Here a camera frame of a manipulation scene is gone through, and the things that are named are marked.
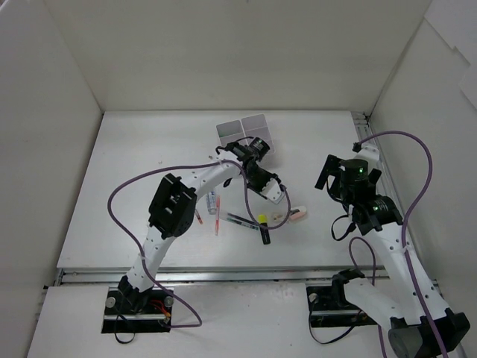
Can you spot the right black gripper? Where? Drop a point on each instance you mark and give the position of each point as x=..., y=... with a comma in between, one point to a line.
x=332, y=171

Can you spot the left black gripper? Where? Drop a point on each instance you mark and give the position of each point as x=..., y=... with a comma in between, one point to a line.
x=258, y=179

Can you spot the yellow capped black highlighter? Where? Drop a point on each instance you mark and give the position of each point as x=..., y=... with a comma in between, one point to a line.
x=263, y=228

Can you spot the clear black gel pen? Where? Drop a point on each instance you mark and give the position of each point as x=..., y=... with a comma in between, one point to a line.
x=232, y=218

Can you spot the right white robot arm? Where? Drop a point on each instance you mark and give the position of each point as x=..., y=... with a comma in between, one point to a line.
x=418, y=322

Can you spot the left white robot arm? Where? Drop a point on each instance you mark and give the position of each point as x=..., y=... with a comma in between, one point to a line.
x=172, y=209

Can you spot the white boxed eraser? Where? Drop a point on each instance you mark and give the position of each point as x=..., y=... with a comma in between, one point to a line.
x=277, y=218

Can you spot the pink pen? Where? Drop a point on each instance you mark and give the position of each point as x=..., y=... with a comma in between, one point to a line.
x=217, y=214

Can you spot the clear blue spray bottle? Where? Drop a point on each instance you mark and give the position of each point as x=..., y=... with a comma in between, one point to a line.
x=211, y=203

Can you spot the white left compartment organizer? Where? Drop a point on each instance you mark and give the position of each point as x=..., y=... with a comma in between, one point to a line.
x=229, y=132

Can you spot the pink white correction tape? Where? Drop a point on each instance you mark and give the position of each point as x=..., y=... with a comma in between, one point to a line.
x=297, y=213

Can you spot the red gel pen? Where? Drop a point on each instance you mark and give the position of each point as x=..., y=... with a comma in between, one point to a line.
x=198, y=217

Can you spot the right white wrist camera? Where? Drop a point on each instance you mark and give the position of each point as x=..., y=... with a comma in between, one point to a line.
x=368, y=152

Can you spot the aluminium right rail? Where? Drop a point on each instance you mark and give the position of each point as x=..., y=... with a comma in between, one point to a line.
x=363, y=129

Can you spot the aluminium rail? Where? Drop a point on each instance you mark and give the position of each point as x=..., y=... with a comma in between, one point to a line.
x=176, y=276
x=363, y=129

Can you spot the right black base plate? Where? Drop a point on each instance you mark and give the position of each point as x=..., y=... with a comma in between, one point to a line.
x=326, y=313

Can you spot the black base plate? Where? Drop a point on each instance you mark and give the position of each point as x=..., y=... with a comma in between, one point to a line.
x=119, y=316
x=326, y=313

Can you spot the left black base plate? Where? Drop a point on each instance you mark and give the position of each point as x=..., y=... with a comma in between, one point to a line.
x=119, y=316

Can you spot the aluminium front rail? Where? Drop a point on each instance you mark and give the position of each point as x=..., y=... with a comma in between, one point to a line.
x=176, y=276

